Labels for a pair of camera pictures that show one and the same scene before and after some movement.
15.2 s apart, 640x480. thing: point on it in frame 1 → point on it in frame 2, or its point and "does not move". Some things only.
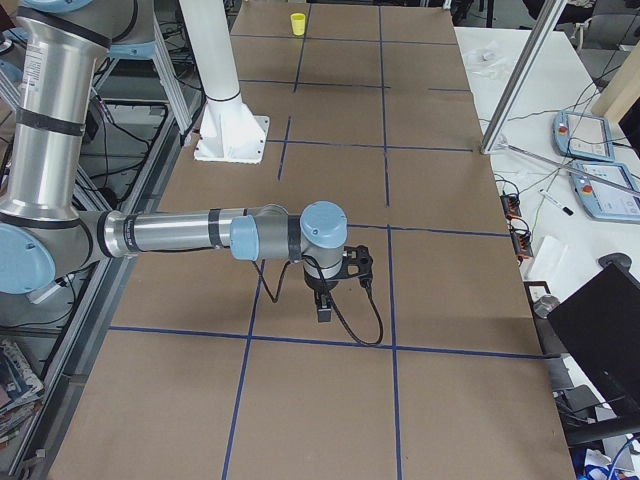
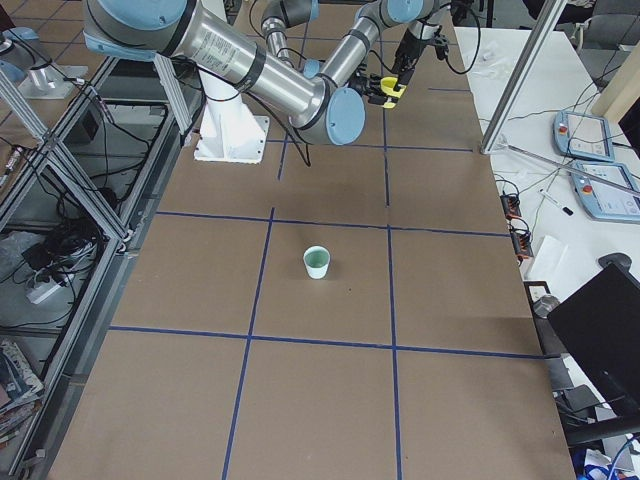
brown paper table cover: x=436 y=371 does not move
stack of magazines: x=21 y=391 does not move
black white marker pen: x=566 y=210 does not move
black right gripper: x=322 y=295 → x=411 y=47
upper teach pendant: x=583 y=136 does not move
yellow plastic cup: x=298 y=23 → x=387 y=85
